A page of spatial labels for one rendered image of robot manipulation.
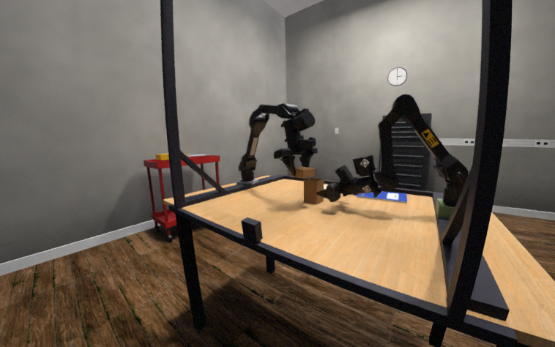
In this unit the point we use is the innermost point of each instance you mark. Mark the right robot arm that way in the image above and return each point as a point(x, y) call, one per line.
point(447, 166)

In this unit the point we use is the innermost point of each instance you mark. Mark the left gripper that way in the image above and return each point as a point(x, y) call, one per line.
point(287, 154)

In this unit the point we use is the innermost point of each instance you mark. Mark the brown cardboard box lid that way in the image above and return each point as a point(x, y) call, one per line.
point(304, 172)

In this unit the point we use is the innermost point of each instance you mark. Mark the blue notebook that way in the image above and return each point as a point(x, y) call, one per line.
point(386, 196)

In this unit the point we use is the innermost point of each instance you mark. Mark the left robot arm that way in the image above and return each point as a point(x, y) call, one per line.
point(297, 122)

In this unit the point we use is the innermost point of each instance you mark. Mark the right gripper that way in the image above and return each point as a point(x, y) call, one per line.
point(334, 190)

